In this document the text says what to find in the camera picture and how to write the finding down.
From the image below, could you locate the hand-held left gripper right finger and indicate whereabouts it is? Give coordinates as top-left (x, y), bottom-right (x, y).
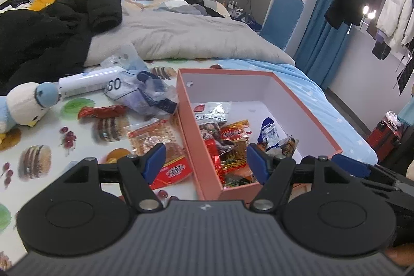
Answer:
top-left (246, 143), bottom-right (353, 212)

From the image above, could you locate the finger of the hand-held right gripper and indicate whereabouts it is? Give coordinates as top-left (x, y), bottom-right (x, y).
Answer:
top-left (331, 154), bottom-right (402, 191)

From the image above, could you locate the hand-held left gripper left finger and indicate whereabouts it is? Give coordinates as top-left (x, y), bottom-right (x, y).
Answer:
top-left (55, 143), bottom-right (167, 212)

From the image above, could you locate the orange snack packet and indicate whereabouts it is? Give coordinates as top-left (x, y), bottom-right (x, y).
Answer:
top-left (221, 142), bottom-right (252, 174)

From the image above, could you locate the blue white snack packet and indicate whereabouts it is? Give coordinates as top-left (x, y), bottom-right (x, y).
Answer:
top-left (256, 117), bottom-right (282, 152)

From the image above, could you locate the red yellow snack packet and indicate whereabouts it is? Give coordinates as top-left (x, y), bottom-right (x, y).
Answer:
top-left (220, 120), bottom-right (252, 143)

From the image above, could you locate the brown label snack packet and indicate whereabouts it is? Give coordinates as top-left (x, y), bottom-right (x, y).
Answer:
top-left (278, 136), bottom-right (300, 158)

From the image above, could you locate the red snack packet round print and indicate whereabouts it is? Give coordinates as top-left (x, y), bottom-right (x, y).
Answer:
top-left (204, 138), bottom-right (227, 174)

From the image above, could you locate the dark purple snack packet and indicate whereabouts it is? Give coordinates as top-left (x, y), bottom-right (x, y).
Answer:
top-left (198, 122), bottom-right (222, 143)

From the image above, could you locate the clear silver snack packet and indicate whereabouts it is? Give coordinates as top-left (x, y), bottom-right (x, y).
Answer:
top-left (194, 101), bottom-right (233, 125)

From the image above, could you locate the pink cardboard box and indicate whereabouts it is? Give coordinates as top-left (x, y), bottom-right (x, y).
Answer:
top-left (176, 68), bottom-right (343, 201)

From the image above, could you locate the person's right hand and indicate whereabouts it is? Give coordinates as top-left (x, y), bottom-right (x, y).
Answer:
top-left (387, 242), bottom-right (414, 268)

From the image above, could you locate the red packet white oval print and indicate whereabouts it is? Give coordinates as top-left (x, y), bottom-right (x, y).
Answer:
top-left (150, 155), bottom-right (193, 190)

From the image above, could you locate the clear packet red label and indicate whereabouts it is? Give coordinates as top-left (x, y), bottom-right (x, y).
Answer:
top-left (128, 119), bottom-right (182, 158)

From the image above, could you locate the red suitcase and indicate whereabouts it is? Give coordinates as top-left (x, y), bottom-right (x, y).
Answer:
top-left (367, 116), bottom-right (405, 163)

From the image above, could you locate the white plastic bag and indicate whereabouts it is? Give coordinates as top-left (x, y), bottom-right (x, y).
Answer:
top-left (385, 111), bottom-right (402, 128)

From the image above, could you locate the blue star bedsheet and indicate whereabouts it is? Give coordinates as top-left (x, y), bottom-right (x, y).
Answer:
top-left (223, 58), bottom-right (379, 167)

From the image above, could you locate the long red snack packet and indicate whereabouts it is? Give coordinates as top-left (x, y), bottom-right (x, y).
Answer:
top-left (78, 105), bottom-right (127, 122)

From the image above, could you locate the clear plastic bag blue print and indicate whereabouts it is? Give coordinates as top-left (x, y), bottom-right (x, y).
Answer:
top-left (100, 54), bottom-right (179, 117)

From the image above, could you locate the white bottle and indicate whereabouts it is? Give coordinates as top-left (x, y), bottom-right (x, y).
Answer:
top-left (58, 67), bottom-right (125, 99)

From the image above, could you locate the blue curtain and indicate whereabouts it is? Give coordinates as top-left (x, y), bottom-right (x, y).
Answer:
top-left (293, 0), bottom-right (353, 88)

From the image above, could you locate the grey duvet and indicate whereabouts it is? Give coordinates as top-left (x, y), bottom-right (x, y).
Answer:
top-left (84, 0), bottom-right (295, 67)

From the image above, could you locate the blue chair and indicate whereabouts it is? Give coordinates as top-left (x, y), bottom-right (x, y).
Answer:
top-left (260, 0), bottom-right (305, 52)

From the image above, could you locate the blue white penguin plush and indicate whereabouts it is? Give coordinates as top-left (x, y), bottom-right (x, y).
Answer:
top-left (0, 82), bottom-right (62, 142)

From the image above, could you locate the group of small bottles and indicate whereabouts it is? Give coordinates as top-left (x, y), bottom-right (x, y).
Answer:
top-left (225, 0), bottom-right (257, 22)

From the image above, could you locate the hanging white puffer coat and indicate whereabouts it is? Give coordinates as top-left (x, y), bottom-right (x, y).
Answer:
top-left (377, 0), bottom-right (414, 52)

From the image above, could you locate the black clothing on pillow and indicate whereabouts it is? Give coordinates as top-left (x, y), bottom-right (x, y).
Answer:
top-left (176, 0), bottom-right (224, 18)

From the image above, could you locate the black jacket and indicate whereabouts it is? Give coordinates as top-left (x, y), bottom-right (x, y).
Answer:
top-left (0, 0), bottom-right (123, 96)

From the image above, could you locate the yellow cloth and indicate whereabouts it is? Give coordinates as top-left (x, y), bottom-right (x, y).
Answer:
top-left (29, 0), bottom-right (63, 12)

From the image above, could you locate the pile of clothes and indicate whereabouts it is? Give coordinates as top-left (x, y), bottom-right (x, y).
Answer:
top-left (0, 0), bottom-right (33, 12)

